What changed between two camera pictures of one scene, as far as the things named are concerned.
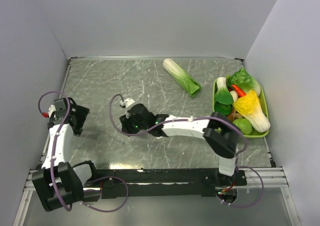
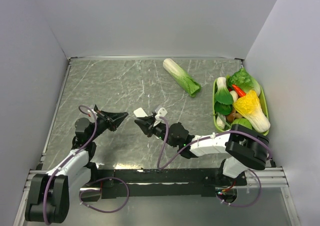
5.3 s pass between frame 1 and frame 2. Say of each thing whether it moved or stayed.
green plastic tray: stayed
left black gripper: moved
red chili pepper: stayed
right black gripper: moved
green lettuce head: stayed
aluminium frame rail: stayed
